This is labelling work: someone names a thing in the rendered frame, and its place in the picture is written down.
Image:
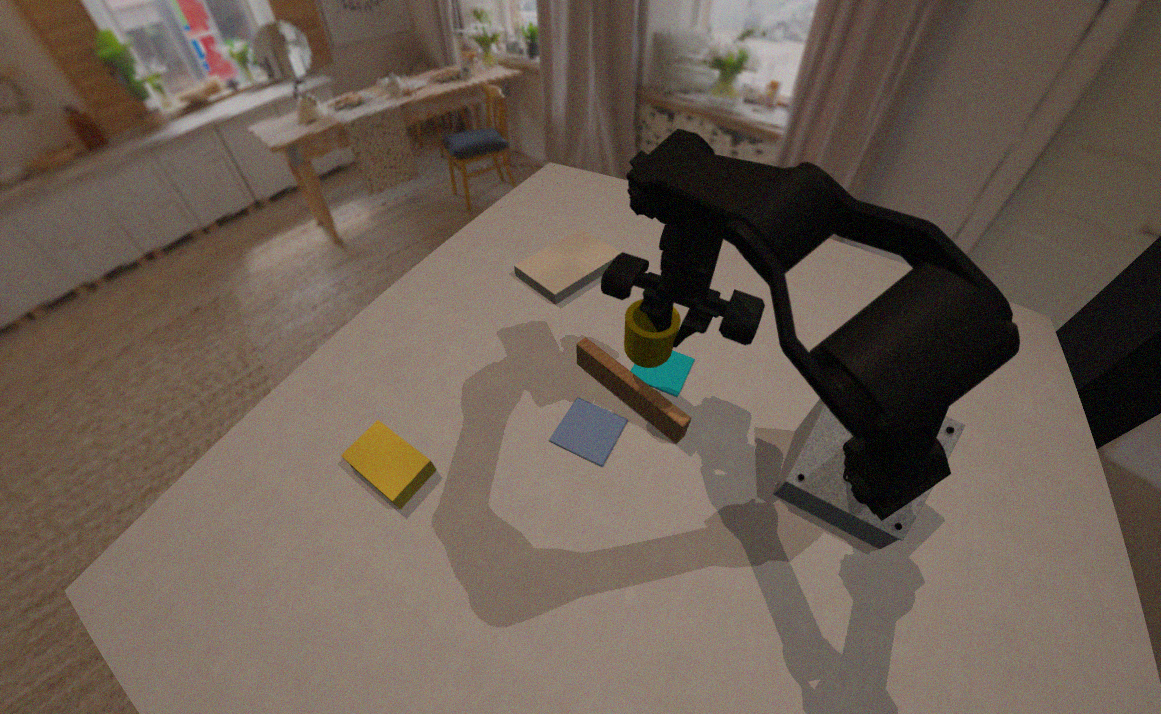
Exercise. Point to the yellow rectangular block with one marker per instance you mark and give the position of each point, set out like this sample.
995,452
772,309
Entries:
389,463

